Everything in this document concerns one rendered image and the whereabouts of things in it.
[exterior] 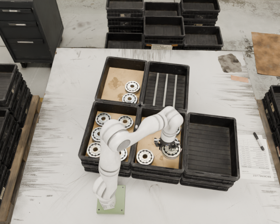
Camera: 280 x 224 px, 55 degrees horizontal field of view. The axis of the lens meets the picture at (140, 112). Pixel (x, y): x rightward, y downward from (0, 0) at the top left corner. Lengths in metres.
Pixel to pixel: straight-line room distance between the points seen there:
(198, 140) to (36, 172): 1.03
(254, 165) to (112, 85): 1.09
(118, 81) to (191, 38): 1.30
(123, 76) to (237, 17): 2.47
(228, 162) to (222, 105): 0.54
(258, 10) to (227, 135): 2.81
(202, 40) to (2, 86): 2.01
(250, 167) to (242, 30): 2.39
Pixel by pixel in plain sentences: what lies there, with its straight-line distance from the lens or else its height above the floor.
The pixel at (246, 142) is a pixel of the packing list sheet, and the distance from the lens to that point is 1.96.
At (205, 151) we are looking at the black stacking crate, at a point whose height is 0.83.
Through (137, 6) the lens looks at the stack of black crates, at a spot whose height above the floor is 0.49.
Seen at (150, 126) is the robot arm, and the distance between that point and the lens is 1.06.
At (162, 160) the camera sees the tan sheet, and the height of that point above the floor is 0.83.
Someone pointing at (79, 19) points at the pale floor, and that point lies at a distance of 3.89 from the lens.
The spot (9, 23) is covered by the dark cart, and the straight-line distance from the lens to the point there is 2.93.
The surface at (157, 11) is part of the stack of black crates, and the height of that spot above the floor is 0.38.
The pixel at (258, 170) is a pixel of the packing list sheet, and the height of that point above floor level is 0.70.
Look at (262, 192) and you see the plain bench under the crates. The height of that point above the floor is 0.70.
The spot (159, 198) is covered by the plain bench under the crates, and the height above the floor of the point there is 0.70.
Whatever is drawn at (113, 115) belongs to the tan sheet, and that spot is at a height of 0.83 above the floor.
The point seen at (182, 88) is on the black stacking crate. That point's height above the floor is 0.83.
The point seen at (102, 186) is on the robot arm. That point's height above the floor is 1.07.
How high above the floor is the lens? 2.31
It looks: 56 degrees down
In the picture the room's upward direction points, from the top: 1 degrees clockwise
